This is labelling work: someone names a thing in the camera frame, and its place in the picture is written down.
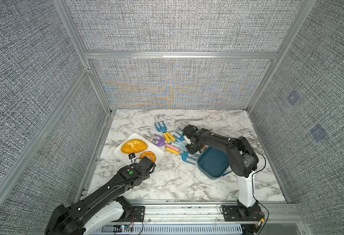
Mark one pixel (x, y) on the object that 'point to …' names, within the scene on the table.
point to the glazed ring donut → (149, 153)
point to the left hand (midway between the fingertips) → (145, 172)
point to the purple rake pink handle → (162, 143)
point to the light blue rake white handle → (180, 145)
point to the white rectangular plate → (159, 153)
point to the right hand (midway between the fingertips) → (193, 145)
